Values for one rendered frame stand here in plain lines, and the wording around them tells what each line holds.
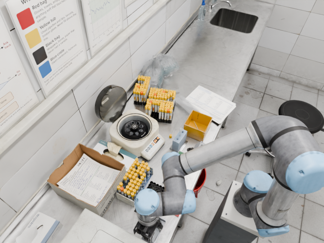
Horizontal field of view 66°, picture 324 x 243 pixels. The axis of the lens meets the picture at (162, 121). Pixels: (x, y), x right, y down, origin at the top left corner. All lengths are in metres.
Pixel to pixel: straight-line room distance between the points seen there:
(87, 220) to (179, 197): 0.36
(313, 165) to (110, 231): 0.67
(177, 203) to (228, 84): 1.26
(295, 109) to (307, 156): 1.55
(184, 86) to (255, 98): 1.52
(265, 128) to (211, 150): 0.18
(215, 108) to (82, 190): 0.96
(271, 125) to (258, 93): 2.50
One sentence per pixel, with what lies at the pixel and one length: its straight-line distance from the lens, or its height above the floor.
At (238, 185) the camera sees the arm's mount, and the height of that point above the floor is 0.91.
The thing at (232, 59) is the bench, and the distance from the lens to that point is 2.17.
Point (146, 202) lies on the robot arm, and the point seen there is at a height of 1.35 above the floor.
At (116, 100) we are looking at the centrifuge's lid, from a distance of 1.50.
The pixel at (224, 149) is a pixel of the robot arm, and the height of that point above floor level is 1.42.
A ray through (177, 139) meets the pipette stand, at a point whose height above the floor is 0.97.
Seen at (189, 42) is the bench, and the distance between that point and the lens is 2.30.
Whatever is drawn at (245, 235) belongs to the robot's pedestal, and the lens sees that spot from 1.45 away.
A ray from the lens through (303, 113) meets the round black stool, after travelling 2.27.
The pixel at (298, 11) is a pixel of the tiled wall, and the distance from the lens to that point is 3.23.
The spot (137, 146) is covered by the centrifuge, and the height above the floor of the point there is 0.99.
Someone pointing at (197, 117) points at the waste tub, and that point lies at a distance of 1.56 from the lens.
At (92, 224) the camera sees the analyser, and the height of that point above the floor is 1.17.
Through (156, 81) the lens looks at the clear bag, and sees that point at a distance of 1.75.
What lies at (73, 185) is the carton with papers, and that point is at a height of 0.94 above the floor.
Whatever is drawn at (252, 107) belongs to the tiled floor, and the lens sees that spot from 3.09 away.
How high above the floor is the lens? 2.09
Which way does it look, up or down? 50 degrees down
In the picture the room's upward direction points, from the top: 2 degrees clockwise
